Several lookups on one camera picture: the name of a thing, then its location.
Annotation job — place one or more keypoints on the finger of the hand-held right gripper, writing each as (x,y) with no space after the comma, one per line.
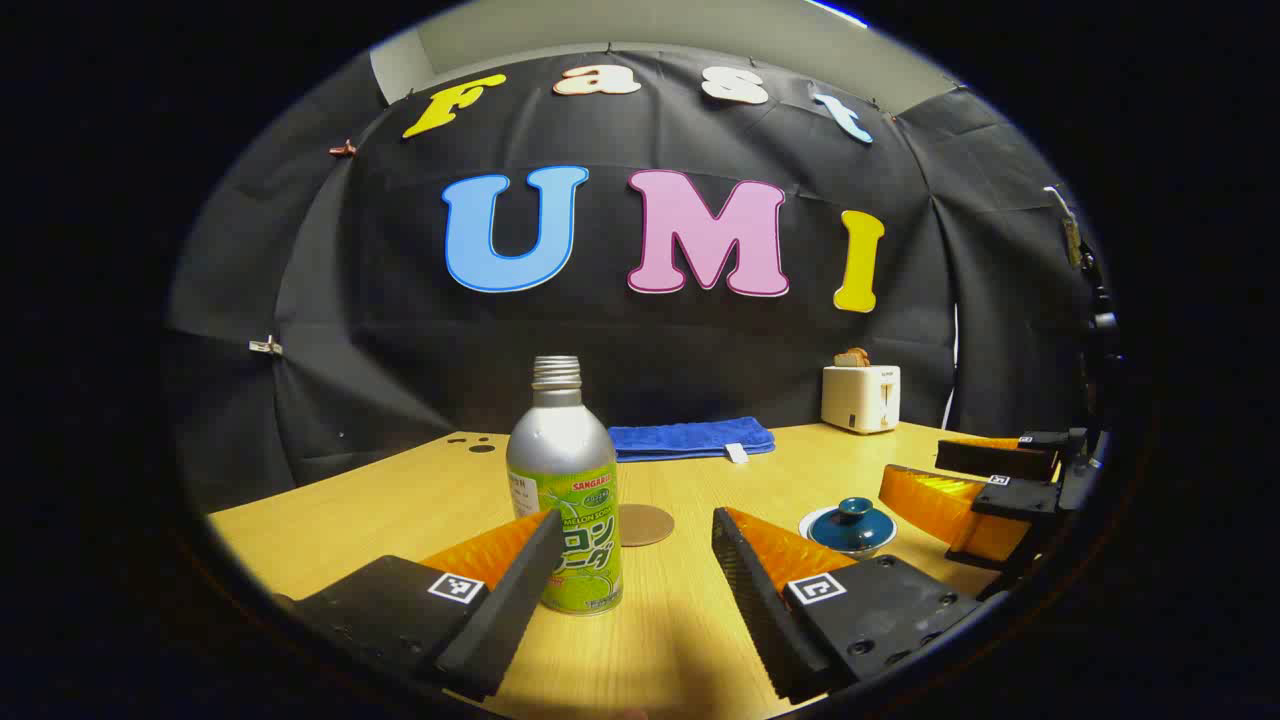
(995,462)
(930,505)

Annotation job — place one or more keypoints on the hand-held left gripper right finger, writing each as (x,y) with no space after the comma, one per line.
(752,612)

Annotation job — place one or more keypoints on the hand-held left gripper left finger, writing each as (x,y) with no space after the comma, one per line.
(508,612)

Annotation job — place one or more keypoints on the dark blue teacup lid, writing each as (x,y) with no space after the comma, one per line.
(850,525)

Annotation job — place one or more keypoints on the white teacup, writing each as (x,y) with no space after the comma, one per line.
(805,523)

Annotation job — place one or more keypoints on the round brown coaster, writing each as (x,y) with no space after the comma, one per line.
(650,526)

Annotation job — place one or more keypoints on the silver water bottle green label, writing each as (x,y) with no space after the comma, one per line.
(560,440)

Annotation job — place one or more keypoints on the white toaster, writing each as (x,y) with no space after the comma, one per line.
(860,400)

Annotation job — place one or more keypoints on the bread slice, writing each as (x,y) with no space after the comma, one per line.
(852,358)

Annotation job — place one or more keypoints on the blue folded towel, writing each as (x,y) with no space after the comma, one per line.
(680,438)

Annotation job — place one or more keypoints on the dark tripod stand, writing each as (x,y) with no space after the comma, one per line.
(1085,270)

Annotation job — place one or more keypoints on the black backdrop cloth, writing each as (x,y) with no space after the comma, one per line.
(400,350)

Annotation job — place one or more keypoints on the metal clip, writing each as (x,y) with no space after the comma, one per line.
(265,347)

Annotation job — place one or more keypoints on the red clip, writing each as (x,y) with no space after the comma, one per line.
(343,150)

